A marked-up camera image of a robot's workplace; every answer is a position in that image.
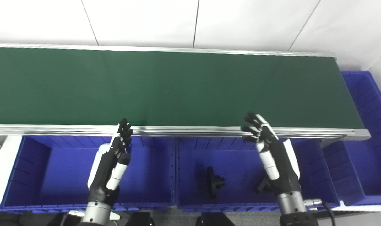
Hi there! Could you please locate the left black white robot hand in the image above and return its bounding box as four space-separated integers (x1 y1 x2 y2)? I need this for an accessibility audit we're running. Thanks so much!
87 118 133 205

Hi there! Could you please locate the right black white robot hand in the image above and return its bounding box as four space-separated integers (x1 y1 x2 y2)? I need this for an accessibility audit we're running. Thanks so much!
241 112 301 196

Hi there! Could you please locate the black flange part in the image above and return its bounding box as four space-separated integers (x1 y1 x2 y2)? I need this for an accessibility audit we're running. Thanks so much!
207 166 225 199
255 177 274 194

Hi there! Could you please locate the blue plastic bin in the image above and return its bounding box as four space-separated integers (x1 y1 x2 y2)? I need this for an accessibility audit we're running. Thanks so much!
0 135 177 214
176 137 341 212
322 71 381 206

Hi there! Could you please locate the black robot body part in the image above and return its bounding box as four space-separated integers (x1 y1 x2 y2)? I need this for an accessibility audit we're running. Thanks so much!
195 212 236 226
124 212 155 226

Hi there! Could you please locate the green conveyor belt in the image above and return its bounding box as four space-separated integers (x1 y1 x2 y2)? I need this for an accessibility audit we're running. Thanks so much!
0 43 371 148
0 47 365 130

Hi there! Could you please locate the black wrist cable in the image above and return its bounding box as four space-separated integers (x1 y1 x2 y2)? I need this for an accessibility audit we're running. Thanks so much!
303 198 337 226

